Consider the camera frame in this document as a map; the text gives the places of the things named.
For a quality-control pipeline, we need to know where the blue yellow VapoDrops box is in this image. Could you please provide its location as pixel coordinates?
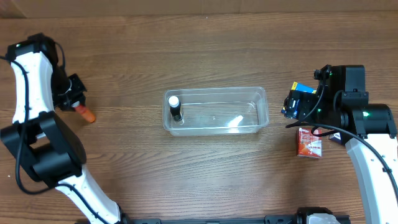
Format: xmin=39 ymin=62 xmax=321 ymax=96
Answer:
xmin=280 ymin=82 xmax=317 ymax=119

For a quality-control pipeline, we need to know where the orange tube white cap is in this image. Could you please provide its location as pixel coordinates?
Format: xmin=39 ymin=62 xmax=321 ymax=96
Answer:
xmin=72 ymin=101 xmax=96 ymax=123

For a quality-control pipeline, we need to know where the red white box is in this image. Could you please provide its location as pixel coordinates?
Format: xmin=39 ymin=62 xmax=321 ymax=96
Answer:
xmin=297 ymin=128 xmax=322 ymax=159

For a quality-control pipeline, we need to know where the white blue box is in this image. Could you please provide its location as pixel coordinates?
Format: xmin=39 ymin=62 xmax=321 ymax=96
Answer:
xmin=329 ymin=133 xmax=343 ymax=145

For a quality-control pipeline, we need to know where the dark bottle white cap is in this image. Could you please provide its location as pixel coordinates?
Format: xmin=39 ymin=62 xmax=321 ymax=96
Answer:
xmin=168 ymin=96 xmax=183 ymax=122

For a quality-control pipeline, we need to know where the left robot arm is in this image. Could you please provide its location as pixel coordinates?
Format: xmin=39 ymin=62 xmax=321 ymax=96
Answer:
xmin=1 ymin=33 xmax=129 ymax=223

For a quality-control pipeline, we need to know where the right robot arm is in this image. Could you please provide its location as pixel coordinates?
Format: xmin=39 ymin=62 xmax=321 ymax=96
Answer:
xmin=283 ymin=65 xmax=397 ymax=223

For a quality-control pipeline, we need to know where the clear plastic container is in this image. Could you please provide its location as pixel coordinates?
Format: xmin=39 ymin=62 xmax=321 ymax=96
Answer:
xmin=162 ymin=86 xmax=269 ymax=136

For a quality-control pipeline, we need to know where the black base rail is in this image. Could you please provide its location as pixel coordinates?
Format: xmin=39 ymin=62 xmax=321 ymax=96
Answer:
xmin=129 ymin=215 xmax=304 ymax=224

